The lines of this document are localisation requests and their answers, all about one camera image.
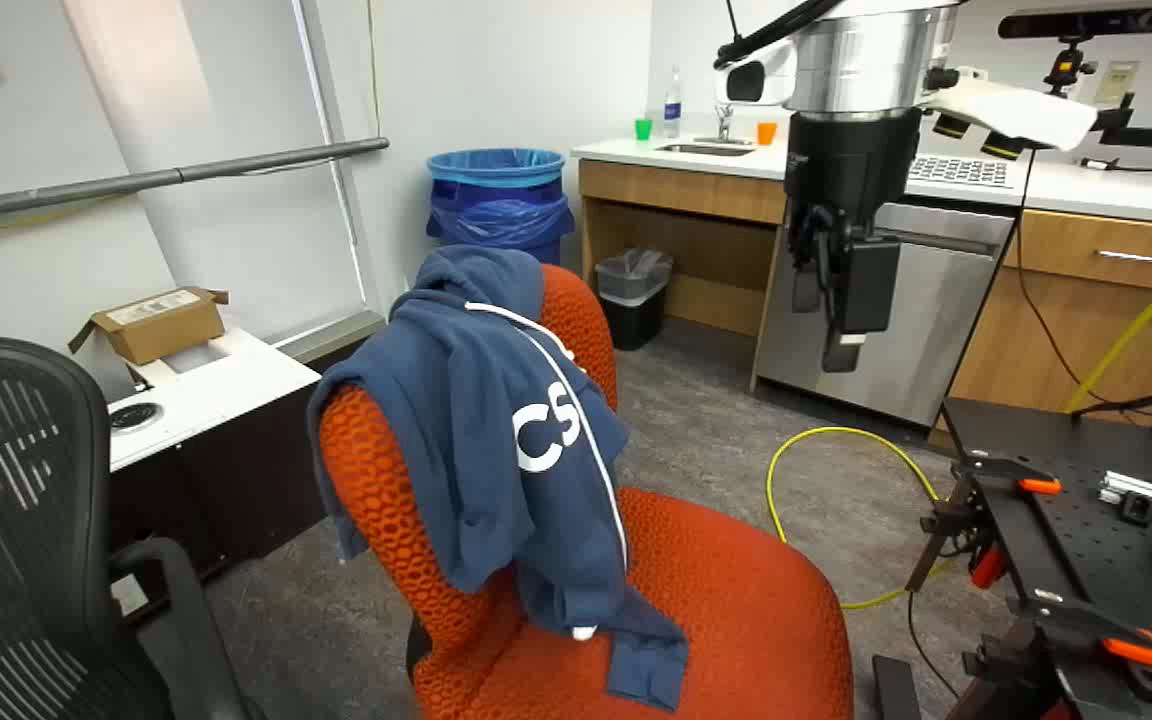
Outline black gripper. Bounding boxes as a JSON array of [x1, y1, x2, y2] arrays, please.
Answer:
[[786, 109, 927, 376]]

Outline blue zip hoodie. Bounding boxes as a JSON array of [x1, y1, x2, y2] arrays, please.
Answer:
[[306, 238, 694, 714]]

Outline orange fabric office chair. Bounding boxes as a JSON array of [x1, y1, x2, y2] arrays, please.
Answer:
[[317, 259, 857, 720]]

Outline black mesh office chair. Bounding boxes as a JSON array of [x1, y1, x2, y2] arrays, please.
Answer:
[[0, 334, 253, 720]]

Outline stainless steel under-counter appliance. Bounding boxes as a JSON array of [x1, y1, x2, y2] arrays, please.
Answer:
[[750, 196, 1021, 433]]

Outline white keyboard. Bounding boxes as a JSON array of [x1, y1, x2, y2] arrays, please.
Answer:
[[904, 151, 1023, 193]]

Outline wooden counter cabinet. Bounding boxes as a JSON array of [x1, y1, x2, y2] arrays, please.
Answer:
[[574, 133, 1152, 420]]

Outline small black trash bin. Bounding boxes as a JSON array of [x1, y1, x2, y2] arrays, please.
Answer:
[[593, 244, 678, 355]]

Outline clear water bottle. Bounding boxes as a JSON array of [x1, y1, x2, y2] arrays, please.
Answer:
[[659, 66, 690, 144]]

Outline white paper sheet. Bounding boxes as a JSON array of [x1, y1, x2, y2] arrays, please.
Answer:
[[927, 76, 1103, 156]]

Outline black perforated breadboard table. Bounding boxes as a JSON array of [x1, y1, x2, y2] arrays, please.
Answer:
[[942, 395, 1152, 720]]

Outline blue recycling bin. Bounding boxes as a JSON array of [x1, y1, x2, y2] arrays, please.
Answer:
[[424, 144, 577, 268]]

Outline white-topped dark desk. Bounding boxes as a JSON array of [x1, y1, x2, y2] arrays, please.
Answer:
[[102, 327, 330, 579]]

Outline open cardboard box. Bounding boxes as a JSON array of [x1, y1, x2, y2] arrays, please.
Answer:
[[63, 285, 233, 368]]

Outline black round desk grommet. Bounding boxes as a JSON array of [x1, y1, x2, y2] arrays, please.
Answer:
[[107, 395, 163, 433]]

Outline yellow cable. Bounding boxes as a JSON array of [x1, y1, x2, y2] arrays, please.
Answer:
[[766, 420, 952, 616]]

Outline orange-handled black clamp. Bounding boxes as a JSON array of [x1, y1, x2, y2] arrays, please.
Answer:
[[963, 453, 1067, 503], [1028, 590, 1152, 675]]

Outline red-handled black clamp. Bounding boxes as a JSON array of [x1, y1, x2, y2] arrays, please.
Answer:
[[904, 493, 1015, 601]]

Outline yellow diagonal strap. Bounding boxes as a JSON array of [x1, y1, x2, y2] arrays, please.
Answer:
[[1064, 244, 1152, 415]]

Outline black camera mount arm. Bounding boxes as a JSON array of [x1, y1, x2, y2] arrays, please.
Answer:
[[1021, 35, 1152, 151]]

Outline black bar camera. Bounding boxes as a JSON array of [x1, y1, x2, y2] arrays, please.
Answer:
[[995, 5, 1152, 42]]

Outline silver aluminium bracket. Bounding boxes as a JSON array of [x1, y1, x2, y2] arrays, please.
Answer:
[[1096, 469, 1152, 527]]

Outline grey wall rail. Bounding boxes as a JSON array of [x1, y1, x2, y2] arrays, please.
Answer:
[[0, 133, 391, 229]]

